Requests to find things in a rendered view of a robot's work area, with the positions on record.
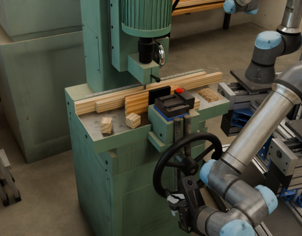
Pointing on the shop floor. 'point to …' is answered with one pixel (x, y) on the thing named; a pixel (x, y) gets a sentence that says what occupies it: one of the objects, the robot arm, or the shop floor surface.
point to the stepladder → (0, 164)
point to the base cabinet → (124, 193)
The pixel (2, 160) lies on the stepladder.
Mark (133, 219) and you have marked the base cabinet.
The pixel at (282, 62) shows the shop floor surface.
